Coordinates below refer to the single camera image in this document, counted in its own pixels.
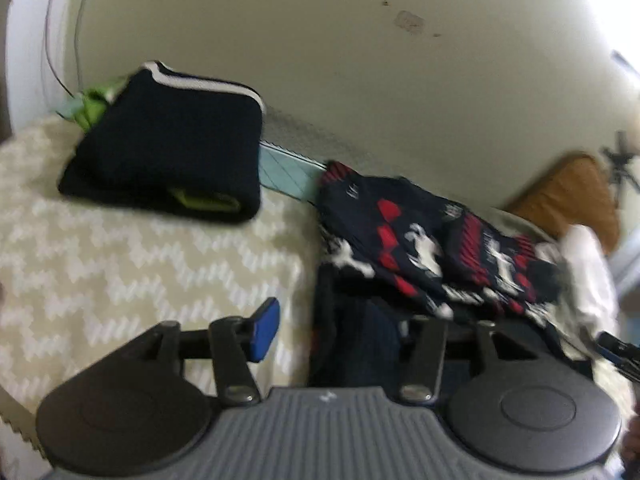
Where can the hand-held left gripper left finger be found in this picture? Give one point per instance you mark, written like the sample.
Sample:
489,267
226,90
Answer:
265,327

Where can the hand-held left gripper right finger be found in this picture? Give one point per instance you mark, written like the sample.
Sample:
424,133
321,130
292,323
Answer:
425,355

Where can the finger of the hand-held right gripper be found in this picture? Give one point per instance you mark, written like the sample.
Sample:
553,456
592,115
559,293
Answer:
622,355

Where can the dark patterned knit sweater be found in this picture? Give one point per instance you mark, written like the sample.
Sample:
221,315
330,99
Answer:
425,220

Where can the white cloth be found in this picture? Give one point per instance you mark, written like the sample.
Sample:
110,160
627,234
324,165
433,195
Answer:
590,270

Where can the patterned bed sheet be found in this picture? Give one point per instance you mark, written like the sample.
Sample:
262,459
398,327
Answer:
125,270

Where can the navy sweater with white stripe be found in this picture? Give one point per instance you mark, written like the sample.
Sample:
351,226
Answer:
175,150

